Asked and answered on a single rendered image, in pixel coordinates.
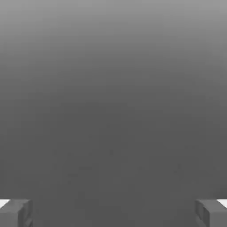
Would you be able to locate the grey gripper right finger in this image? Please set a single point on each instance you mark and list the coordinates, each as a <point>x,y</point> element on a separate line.
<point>212,214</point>

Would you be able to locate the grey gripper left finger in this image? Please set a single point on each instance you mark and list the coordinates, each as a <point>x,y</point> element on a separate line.
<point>14,214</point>

